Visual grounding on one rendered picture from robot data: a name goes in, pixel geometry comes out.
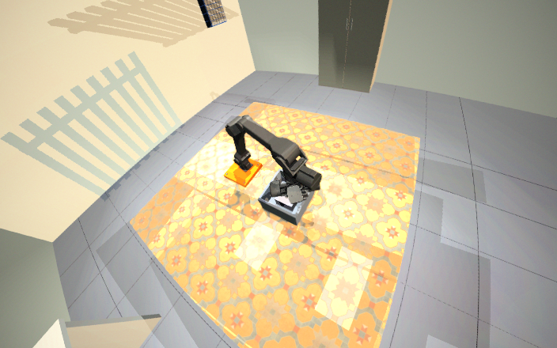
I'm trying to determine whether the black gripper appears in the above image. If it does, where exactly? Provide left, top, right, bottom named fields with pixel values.
left=270, top=177, right=320, bottom=198

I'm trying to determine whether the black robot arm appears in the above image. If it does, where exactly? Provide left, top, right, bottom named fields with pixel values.
left=225, top=115, right=322, bottom=204

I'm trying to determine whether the white plate with hole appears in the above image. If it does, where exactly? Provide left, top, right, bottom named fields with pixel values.
left=275, top=196, right=297, bottom=212

